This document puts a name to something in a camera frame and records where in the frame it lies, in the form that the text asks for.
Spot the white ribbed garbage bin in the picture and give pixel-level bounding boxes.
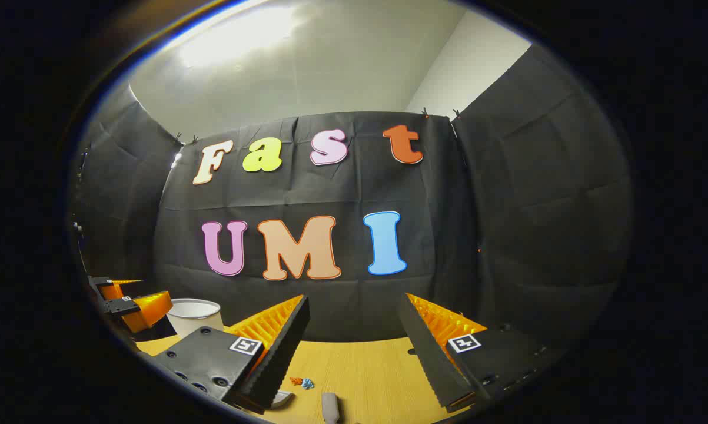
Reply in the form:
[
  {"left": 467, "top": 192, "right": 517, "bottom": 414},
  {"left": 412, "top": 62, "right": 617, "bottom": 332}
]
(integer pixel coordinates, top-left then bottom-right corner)
[{"left": 166, "top": 298, "right": 225, "bottom": 339}]

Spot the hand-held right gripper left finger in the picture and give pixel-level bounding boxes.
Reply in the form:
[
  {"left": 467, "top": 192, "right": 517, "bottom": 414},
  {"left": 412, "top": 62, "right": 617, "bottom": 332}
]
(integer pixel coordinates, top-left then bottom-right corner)
[{"left": 152, "top": 294, "right": 311, "bottom": 416}]

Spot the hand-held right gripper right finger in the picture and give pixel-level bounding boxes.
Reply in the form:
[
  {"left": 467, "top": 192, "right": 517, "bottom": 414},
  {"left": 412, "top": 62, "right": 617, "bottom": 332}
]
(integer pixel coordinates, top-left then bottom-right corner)
[{"left": 397, "top": 292, "right": 560, "bottom": 413}]

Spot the wooden desktop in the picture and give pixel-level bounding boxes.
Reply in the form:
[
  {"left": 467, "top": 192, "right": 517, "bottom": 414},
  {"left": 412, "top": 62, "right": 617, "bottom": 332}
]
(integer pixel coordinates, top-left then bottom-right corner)
[{"left": 135, "top": 326, "right": 478, "bottom": 424}]

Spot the small grey broom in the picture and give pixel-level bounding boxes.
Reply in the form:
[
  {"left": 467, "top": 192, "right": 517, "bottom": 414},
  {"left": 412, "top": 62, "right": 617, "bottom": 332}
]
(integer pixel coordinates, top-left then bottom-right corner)
[{"left": 321, "top": 392, "right": 341, "bottom": 424}]

